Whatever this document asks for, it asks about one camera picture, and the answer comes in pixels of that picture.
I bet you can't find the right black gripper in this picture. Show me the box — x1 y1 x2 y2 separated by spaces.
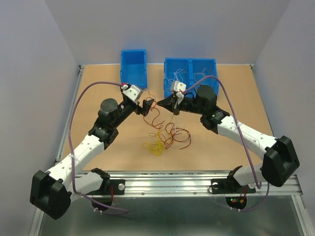
157 94 206 116

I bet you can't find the red yellow wire tangle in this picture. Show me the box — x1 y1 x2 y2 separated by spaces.
142 91 192 157

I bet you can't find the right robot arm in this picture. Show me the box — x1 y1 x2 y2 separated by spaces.
157 85 300 194

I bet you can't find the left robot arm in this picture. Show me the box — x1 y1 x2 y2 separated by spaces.
30 95 154 219

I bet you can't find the middle blue bin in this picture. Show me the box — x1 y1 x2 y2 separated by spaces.
163 58 191 98

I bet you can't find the small blue bin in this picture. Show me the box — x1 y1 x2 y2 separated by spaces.
120 49 148 89

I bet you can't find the right blue bin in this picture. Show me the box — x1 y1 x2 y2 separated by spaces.
189 59 220 95

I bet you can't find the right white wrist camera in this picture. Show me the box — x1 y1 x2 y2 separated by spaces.
170 81 187 99

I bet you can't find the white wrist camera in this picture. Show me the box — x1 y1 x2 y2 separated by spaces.
170 81 187 99
122 84 143 105

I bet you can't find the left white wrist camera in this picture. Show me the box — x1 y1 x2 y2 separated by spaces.
122 84 143 105

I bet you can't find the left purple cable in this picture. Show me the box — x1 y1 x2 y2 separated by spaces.
69 81 130 216

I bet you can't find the purple cable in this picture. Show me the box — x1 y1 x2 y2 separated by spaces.
182 75 270 213
69 81 130 216

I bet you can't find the aluminium rail frame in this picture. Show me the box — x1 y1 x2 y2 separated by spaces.
38 65 315 236

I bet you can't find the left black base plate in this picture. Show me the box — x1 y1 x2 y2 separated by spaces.
85 179 126 195

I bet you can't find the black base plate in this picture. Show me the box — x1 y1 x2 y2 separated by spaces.
85 179 126 195
208 178 256 194

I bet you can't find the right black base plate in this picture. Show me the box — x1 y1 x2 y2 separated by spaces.
208 178 256 194

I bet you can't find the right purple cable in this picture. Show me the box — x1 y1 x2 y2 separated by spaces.
182 75 270 213

